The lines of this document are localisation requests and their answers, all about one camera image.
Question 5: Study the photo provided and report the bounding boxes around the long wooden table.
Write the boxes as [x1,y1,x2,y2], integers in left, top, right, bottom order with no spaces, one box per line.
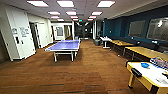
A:
[123,45,168,62]

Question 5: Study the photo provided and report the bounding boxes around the ceiling light panel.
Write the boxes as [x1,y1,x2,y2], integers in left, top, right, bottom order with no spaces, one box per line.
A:
[50,15,61,19]
[69,15,80,20]
[26,0,50,8]
[96,0,116,9]
[65,11,78,17]
[87,15,98,20]
[90,11,104,17]
[56,0,75,8]
[47,11,61,16]

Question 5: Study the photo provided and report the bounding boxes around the grey hallway door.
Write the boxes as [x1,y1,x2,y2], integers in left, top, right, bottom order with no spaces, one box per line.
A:
[0,31,10,63]

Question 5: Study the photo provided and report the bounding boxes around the white wall papers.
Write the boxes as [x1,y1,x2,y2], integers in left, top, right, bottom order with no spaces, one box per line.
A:
[19,27,31,38]

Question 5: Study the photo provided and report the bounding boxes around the small white table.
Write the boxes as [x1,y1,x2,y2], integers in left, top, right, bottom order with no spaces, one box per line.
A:
[99,35,113,50]

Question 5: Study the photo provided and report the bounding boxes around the short wooden table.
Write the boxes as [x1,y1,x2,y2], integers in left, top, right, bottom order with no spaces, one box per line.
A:
[109,39,135,56]

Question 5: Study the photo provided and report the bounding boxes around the dark ottoman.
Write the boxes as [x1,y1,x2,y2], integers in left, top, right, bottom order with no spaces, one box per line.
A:
[93,38,102,47]

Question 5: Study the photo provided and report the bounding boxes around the dark framed window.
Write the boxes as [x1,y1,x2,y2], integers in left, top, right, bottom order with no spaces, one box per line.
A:
[128,19,147,38]
[146,17,168,42]

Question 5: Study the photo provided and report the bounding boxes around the blue ping pong table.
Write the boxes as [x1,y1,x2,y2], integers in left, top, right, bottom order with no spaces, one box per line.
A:
[44,39,82,63]

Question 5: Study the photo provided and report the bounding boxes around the dark sofa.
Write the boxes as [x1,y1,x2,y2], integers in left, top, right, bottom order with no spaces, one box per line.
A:
[156,43,168,55]

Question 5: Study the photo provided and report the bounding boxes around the light wood gaming table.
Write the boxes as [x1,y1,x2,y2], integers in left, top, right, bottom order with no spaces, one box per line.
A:
[125,59,168,94]

